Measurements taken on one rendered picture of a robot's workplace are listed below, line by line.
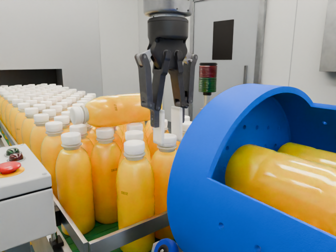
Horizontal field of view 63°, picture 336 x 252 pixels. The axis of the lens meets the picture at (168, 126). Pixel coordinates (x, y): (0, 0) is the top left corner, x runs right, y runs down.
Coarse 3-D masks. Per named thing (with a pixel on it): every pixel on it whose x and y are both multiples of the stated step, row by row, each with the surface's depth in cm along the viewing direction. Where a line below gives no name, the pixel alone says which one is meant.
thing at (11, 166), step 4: (0, 164) 42; (4, 164) 42; (8, 164) 42; (12, 164) 42; (16, 164) 42; (20, 164) 42; (0, 168) 40; (4, 168) 40; (8, 168) 41; (12, 168) 41; (16, 168) 41; (4, 172) 41; (8, 172) 41; (12, 172) 42
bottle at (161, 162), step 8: (160, 152) 55; (168, 152) 55; (152, 160) 55; (160, 160) 54; (168, 160) 54; (152, 168) 55; (160, 168) 54; (168, 168) 53; (160, 176) 54; (168, 176) 54; (160, 184) 54; (160, 192) 55; (160, 200) 55; (160, 208) 55; (160, 232) 57; (168, 232) 56
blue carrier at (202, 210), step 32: (224, 96) 35; (256, 96) 32; (288, 96) 40; (192, 128) 34; (224, 128) 31; (256, 128) 43; (288, 128) 48; (320, 128) 43; (192, 160) 32; (224, 160) 39; (192, 192) 31; (224, 192) 27; (192, 224) 31; (224, 224) 27; (256, 224) 24; (288, 224) 22
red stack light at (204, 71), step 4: (200, 68) 93; (204, 68) 92; (208, 68) 91; (212, 68) 92; (216, 68) 93; (200, 72) 93; (204, 72) 92; (208, 72) 92; (212, 72) 92; (216, 72) 93; (200, 76) 93; (204, 76) 92; (208, 76) 92; (212, 76) 92; (216, 76) 94
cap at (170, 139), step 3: (165, 135) 56; (168, 135) 56; (171, 135) 56; (174, 135) 55; (165, 138) 54; (168, 138) 54; (171, 138) 54; (174, 138) 54; (165, 141) 54; (168, 141) 54; (171, 141) 54; (174, 141) 54; (165, 144) 54; (168, 144) 54; (171, 144) 54; (174, 144) 55
